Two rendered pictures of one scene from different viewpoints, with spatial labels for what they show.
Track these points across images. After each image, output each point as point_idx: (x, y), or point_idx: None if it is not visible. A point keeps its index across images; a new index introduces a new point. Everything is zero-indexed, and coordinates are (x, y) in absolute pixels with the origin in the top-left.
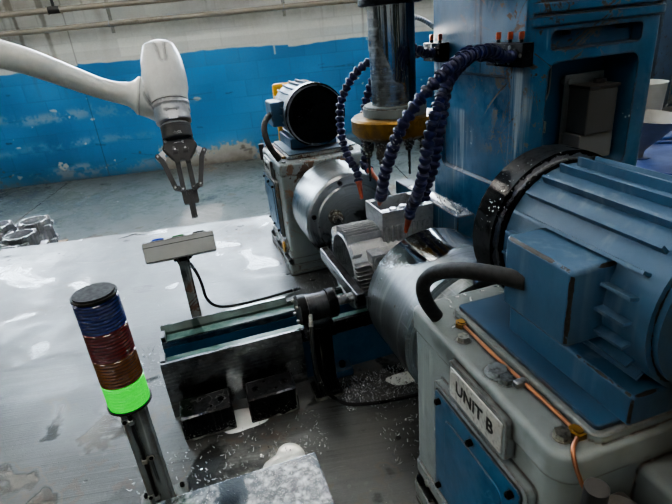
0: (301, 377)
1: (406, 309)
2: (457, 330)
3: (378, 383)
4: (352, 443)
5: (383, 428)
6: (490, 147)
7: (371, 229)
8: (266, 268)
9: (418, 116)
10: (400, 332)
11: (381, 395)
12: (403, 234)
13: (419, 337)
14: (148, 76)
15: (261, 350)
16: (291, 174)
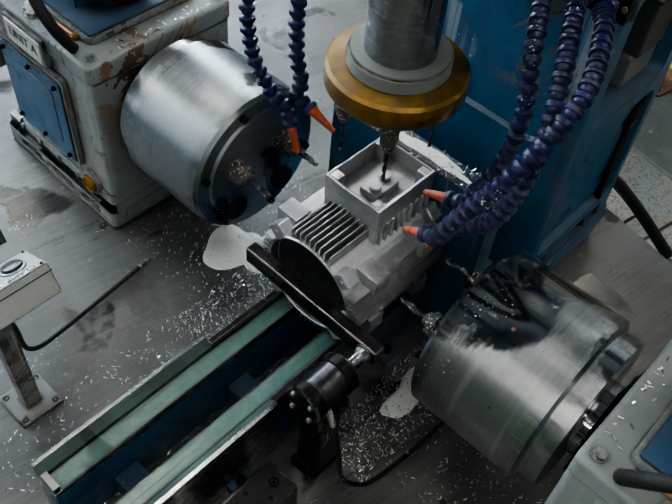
0: (270, 450)
1: (517, 418)
2: (652, 493)
3: (375, 422)
4: None
5: (419, 495)
6: (513, 78)
7: (355, 231)
8: (52, 218)
9: (449, 78)
10: (505, 442)
11: (389, 441)
12: (397, 225)
13: (575, 480)
14: None
15: (230, 453)
16: (108, 77)
